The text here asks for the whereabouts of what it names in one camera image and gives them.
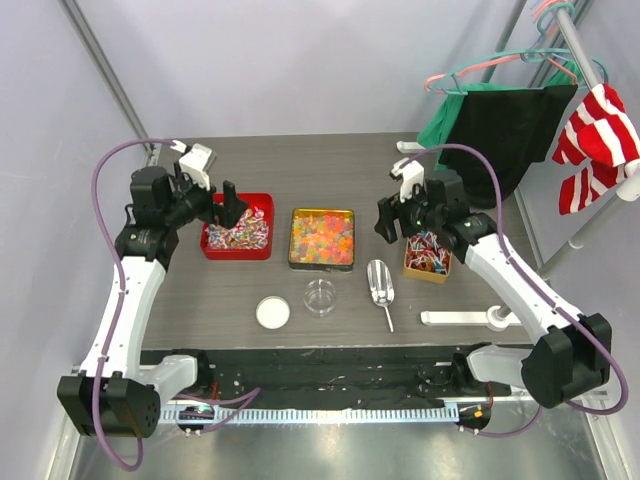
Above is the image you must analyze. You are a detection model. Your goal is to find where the clear round jar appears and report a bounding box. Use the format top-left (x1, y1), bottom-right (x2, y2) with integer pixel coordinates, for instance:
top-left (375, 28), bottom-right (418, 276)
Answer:
top-left (303, 279), bottom-right (337, 317)

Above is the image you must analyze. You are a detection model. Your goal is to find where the black hanging cloth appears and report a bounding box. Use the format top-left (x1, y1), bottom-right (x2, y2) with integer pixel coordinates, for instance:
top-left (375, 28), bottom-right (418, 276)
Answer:
top-left (438, 83), bottom-right (579, 210)

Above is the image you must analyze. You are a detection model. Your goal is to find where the silver metal scoop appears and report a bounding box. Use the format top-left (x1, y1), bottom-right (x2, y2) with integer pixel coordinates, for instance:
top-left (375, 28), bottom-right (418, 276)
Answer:
top-left (366, 259), bottom-right (395, 333)

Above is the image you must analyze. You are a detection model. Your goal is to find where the red candy tin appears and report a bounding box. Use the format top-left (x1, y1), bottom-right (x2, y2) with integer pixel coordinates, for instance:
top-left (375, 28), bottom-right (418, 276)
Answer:
top-left (200, 193), bottom-right (275, 261)

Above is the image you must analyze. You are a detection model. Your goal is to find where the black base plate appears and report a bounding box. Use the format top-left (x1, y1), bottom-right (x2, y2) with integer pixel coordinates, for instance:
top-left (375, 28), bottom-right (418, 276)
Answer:
top-left (139, 342), bottom-right (541, 406)

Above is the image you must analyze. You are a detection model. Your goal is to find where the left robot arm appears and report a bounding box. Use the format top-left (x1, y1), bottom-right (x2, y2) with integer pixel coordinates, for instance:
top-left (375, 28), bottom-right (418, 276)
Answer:
top-left (57, 166), bottom-right (248, 439)

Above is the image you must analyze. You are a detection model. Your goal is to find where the small gold lollipop tin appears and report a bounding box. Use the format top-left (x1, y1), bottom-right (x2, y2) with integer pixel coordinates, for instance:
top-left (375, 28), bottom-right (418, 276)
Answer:
top-left (403, 232), bottom-right (452, 285)

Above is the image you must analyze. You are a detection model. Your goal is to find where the green hanging garment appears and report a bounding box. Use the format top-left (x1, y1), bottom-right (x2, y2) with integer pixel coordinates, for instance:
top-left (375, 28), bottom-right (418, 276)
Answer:
top-left (416, 69), bottom-right (581, 172)

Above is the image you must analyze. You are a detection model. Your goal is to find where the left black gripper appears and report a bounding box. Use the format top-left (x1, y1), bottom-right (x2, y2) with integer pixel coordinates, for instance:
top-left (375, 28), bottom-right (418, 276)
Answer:
top-left (163, 161), bottom-right (248, 230)

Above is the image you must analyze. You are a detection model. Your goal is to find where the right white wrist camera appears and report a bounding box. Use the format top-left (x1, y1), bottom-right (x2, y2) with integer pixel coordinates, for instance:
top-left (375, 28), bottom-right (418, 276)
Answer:
top-left (389, 157), bottom-right (424, 203)

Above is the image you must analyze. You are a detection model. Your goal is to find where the teal clothes hanger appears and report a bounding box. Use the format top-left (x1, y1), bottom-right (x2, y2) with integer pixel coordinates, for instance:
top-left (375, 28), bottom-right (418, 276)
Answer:
top-left (424, 48), bottom-right (586, 96)

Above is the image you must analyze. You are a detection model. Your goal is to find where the gold gummy tin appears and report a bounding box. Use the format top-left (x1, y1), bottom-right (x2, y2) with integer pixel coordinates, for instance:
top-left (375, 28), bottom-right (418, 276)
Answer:
top-left (287, 208), bottom-right (356, 273)

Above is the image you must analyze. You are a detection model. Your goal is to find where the red white striped sock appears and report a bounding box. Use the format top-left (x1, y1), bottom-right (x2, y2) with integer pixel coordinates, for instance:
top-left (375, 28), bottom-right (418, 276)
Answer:
top-left (552, 83), bottom-right (639, 215)

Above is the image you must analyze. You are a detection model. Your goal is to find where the aluminium frame rail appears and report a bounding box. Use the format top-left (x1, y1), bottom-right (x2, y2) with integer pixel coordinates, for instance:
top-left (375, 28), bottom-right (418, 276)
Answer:
top-left (64, 364), bottom-right (611, 426)

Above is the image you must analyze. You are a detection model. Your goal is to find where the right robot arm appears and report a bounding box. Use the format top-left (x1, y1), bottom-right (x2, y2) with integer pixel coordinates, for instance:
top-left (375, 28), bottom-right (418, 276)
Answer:
top-left (374, 161), bottom-right (612, 408)

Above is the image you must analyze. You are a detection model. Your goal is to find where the pink clothes hanger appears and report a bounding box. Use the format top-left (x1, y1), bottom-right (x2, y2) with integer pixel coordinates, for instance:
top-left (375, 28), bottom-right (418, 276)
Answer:
top-left (424, 1), bottom-right (579, 95)

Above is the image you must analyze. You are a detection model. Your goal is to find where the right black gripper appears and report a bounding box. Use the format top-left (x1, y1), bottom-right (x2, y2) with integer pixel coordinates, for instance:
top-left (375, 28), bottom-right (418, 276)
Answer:
top-left (374, 178), bottom-right (443, 245)

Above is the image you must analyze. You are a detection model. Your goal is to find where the white round lid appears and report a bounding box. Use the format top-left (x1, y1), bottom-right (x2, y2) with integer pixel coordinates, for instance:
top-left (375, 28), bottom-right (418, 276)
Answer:
top-left (255, 296), bottom-right (290, 330)

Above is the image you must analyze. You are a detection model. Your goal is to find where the white clothes rack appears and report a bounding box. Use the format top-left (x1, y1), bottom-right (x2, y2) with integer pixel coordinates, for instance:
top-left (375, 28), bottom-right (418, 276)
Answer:
top-left (396, 0), bottom-right (640, 332)

